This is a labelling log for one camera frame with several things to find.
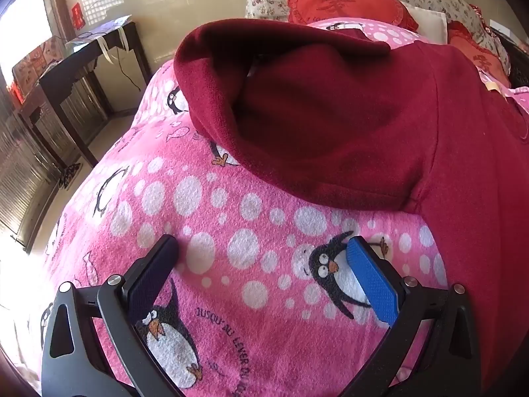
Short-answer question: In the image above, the small red embroidered cushion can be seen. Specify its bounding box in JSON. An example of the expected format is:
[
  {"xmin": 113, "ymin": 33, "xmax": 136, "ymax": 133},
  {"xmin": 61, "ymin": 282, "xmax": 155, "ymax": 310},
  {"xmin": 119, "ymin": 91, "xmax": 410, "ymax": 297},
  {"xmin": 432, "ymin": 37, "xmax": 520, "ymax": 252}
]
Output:
[{"xmin": 448, "ymin": 21, "xmax": 513, "ymax": 87}]

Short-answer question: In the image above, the dark slatted folding door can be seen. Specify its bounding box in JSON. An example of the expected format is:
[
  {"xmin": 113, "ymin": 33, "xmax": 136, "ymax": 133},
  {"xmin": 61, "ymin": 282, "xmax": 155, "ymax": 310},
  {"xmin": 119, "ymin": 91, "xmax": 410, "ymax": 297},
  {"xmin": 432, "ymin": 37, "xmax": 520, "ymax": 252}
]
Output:
[{"xmin": 0, "ymin": 70, "xmax": 108, "ymax": 253}]

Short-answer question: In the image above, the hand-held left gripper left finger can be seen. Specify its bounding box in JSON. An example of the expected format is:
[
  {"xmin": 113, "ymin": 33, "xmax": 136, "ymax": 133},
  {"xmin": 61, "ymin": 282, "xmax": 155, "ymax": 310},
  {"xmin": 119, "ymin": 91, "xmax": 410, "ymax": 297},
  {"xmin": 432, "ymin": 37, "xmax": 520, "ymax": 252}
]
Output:
[{"xmin": 41, "ymin": 234, "xmax": 180, "ymax": 397}]

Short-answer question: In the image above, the dark wooden side table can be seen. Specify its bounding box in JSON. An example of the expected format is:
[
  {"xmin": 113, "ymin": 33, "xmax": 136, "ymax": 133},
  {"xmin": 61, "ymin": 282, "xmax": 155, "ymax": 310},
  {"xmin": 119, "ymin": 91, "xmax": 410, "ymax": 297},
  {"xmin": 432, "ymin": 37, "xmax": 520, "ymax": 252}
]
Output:
[{"xmin": 19, "ymin": 21, "xmax": 151, "ymax": 168}]

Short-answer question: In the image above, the round red frilled cushion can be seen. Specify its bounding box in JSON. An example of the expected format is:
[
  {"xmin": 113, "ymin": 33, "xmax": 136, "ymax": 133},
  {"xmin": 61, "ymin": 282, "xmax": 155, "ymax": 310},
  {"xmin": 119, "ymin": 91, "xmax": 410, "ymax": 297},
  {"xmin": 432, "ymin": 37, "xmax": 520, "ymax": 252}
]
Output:
[{"xmin": 286, "ymin": 0, "xmax": 420, "ymax": 31}]

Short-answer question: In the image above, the dark patterned slipper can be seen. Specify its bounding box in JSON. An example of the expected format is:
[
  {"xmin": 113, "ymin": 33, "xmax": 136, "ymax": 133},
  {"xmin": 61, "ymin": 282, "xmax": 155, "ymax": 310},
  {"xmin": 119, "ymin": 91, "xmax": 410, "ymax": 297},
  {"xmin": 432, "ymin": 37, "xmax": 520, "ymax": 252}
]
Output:
[{"xmin": 58, "ymin": 163, "xmax": 83, "ymax": 191}]

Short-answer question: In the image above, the white pillow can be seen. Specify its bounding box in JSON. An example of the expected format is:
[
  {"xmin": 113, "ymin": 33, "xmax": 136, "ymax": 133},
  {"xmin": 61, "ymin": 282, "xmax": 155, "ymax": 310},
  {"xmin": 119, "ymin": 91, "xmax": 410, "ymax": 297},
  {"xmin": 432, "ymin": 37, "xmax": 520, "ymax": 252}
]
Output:
[{"xmin": 399, "ymin": 2, "xmax": 449, "ymax": 44}]

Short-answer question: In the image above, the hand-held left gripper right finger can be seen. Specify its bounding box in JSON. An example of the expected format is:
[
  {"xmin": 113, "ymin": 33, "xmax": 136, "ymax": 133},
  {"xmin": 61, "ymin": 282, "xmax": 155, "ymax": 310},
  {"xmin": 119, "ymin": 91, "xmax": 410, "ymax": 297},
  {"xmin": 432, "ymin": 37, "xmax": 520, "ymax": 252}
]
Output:
[{"xmin": 343, "ymin": 236, "xmax": 482, "ymax": 397}]

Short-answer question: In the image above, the pink penguin print blanket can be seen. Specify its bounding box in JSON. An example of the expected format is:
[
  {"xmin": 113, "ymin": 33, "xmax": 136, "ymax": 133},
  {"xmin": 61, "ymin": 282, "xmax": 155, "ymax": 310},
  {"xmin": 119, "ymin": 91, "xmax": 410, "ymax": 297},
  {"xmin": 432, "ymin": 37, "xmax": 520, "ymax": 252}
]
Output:
[{"xmin": 12, "ymin": 19, "xmax": 529, "ymax": 397}]

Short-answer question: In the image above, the red patterned cardboard box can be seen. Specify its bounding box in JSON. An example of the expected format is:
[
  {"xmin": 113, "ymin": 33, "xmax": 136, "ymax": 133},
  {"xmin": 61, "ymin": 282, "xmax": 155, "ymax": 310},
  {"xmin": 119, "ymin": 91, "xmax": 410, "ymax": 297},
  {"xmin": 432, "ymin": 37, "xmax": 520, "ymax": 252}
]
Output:
[{"xmin": 12, "ymin": 35, "xmax": 67, "ymax": 92}]

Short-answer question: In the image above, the thin black cable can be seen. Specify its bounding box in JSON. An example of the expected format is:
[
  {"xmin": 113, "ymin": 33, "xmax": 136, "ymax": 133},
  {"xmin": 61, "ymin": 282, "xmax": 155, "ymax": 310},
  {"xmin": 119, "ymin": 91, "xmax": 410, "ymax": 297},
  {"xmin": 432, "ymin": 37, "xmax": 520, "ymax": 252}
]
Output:
[{"xmin": 113, "ymin": 47, "xmax": 143, "ymax": 92}]

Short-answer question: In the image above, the maroon fleece sweater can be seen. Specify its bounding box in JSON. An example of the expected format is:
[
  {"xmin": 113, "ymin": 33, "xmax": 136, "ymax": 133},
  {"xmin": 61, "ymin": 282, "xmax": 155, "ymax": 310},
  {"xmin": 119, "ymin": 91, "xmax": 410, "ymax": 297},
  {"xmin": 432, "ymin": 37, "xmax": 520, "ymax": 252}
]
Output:
[{"xmin": 174, "ymin": 17, "xmax": 529, "ymax": 389}]

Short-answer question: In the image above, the white plastic bag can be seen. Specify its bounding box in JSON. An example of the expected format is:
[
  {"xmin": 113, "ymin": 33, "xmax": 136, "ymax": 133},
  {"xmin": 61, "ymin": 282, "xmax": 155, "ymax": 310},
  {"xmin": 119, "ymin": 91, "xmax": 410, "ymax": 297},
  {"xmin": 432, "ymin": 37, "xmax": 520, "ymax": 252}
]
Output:
[{"xmin": 64, "ymin": 16, "xmax": 133, "ymax": 65}]

